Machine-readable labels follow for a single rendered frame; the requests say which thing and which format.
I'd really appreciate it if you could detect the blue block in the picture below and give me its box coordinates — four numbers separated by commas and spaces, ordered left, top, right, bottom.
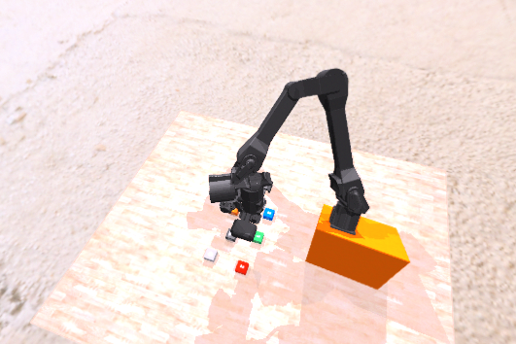
263, 208, 275, 221

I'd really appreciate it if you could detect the green block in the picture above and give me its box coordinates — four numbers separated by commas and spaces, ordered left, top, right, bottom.
252, 231, 264, 244

